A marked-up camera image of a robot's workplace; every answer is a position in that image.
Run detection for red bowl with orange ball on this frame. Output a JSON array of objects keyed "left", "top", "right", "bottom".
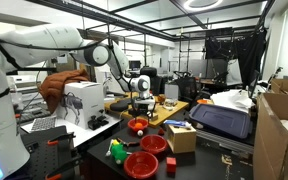
[{"left": 128, "top": 118, "right": 148, "bottom": 132}]

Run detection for large cardboard box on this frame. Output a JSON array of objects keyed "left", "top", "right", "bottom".
[{"left": 253, "top": 93, "right": 288, "bottom": 180}]

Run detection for dark blue plastic lid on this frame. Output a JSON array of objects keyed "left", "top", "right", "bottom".
[{"left": 189, "top": 104, "right": 253, "bottom": 139}]

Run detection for brown jacket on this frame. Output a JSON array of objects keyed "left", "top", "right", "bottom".
[{"left": 39, "top": 69, "right": 89, "bottom": 113}]

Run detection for black office chair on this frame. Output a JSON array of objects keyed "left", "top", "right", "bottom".
[{"left": 140, "top": 67, "right": 162, "bottom": 96}]

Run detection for middle red bowl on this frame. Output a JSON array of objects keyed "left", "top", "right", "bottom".
[{"left": 140, "top": 134, "right": 167, "bottom": 154}]

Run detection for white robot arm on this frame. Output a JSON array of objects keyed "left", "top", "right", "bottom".
[{"left": 0, "top": 24, "right": 152, "bottom": 180}]

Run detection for near red bowl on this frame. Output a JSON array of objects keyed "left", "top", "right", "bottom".
[{"left": 124, "top": 151, "right": 159, "bottom": 179}]

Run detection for pliers with red handles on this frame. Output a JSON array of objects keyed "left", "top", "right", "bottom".
[{"left": 117, "top": 138, "right": 140, "bottom": 147}]

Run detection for orange ball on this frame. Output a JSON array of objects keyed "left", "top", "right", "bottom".
[{"left": 134, "top": 123, "right": 143, "bottom": 130}]

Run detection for wooden shape sorter box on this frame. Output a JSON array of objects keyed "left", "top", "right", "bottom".
[{"left": 166, "top": 125, "right": 197, "bottom": 154}]

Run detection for metal spoon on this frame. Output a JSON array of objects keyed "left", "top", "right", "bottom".
[{"left": 105, "top": 139, "right": 114, "bottom": 157}]

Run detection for red cube block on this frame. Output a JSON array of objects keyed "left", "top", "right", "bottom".
[{"left": 166, "top": 157, "right": 176, "bottom": 173}]

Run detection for blue white tube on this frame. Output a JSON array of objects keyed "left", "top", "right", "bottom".
[{"left": 163, "top": 120, "right": 191, "bottom": 129}]

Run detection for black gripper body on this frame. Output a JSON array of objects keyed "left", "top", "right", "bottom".
[{"left": 135, "top": 99, "right": 155, "bottom": 114}]

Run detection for small orange block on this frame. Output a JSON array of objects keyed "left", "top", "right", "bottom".
[{"left": 158, "top": 128, "right": 165, "bottom": 136}]

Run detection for green plastic toy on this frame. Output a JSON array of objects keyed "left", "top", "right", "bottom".
[{"left": 111, "top": 139, "right": 127, "bottom": 164}]

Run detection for white robot dog box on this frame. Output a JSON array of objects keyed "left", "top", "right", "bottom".
[{"left": 56, "top": 81, "right": 104, "bottom": 129}]

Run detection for open small cardboard box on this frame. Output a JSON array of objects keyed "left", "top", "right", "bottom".
[{"left": 271, "top": 79, "right": 288, "bottom": 95}]

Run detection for orange bowl on table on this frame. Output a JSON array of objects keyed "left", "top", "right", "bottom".
[{"left": 197, "top": 99, "right": 208, "bottom": 104}]

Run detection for small white ball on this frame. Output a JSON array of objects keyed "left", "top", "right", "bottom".
[{"left": 137, "top": 130, "right": 143, "bottom": 137}]

